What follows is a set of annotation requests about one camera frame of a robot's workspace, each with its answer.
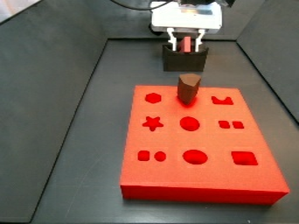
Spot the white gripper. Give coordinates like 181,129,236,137
151,1,221,53

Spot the red shape-sorting board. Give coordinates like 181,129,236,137
120,86,289,205

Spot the red double-square block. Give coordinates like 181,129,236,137
180,36,192,53

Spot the black curved holder stand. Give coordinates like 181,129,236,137
163,45,209,72

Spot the dark brown rounded peg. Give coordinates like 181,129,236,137
177,73,201,105

